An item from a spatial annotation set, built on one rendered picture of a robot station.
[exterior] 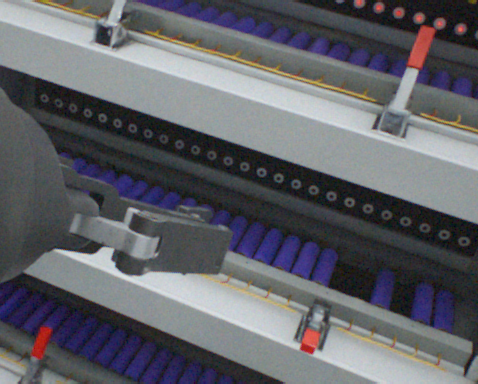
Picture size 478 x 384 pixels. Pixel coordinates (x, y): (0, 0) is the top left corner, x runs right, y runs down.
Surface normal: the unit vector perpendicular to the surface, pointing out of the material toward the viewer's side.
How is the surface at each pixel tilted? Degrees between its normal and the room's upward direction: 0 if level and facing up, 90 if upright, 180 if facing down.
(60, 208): 81
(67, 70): 107
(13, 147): 57
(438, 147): 17
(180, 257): 87
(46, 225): 91
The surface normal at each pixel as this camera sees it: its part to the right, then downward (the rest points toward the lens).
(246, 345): -0.39, 0.47
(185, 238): 0.80, 0.33
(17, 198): 0.95, 0.15
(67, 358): 0.15, -0.82
